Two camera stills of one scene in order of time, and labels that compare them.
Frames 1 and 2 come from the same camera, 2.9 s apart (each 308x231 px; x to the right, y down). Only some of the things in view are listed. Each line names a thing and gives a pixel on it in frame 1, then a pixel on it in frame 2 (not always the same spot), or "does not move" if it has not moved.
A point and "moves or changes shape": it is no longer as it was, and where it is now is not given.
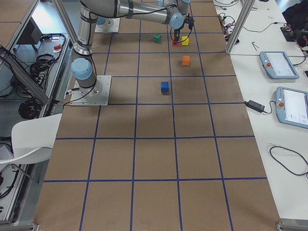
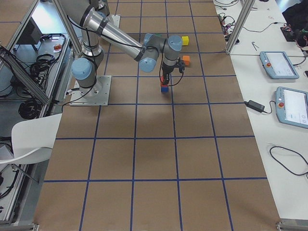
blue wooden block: [164, 86] does not move
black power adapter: [255, 106] does not move
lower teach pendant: [291, 106] does not move
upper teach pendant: [277, 65] does not move
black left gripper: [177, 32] -> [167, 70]
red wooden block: [178, 44] moves or changes shape
